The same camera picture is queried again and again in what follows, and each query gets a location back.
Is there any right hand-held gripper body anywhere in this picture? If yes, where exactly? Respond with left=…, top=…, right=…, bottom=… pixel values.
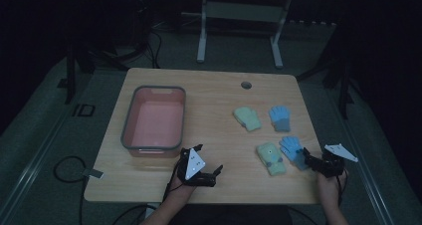
left=311, top=142, right=359, bottom=179

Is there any person's left hand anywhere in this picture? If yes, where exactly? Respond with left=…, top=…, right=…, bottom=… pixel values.
left=164, top=177, right=197, bottom=205

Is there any person's right hand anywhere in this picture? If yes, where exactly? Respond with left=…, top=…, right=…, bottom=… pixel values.
left=316, top=169, right=349, bottom=203

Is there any black stand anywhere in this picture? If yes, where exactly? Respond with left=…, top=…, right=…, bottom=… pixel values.
left=57, top=44, right=78, bottom=106

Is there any pink basin with grey rim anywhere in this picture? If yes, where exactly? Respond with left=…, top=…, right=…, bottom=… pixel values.
left=120, top=85, right=187, bottom=159

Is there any blue glove with grey cuff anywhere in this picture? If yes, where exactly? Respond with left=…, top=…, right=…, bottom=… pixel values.
left=268, top=105, right=293, bottom=133

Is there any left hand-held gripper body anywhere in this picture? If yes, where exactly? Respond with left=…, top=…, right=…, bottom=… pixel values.
left=176, top=146, right=217, bottom=188

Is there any light blue glove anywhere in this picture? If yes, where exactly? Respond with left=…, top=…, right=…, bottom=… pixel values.
left=279, top=135, right=311, bottom=171

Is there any green glove with face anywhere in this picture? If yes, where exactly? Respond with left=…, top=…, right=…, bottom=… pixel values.
left=255, top=141, right=288, bottom=177

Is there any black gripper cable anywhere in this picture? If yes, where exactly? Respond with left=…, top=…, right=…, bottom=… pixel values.
left=162, top=159, right=185, bottom=201

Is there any plain green glove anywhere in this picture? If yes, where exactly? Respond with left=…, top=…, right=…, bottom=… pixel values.
left=233, top=106, right=263, bottom=132

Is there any white table frame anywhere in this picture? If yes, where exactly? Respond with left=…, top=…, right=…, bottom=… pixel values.
left=196, top=0, right=295, bottom=70

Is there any black floor cable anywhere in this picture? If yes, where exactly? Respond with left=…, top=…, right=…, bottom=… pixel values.
left=53, top=155, right=88, bottom=225

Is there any black tripod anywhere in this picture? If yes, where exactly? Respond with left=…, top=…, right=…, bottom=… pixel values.
left=297, top=19, right=357, bottom=120

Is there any white power strip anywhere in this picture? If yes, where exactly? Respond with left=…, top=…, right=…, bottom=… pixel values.
left=288, top=19, right=337, bottom=29

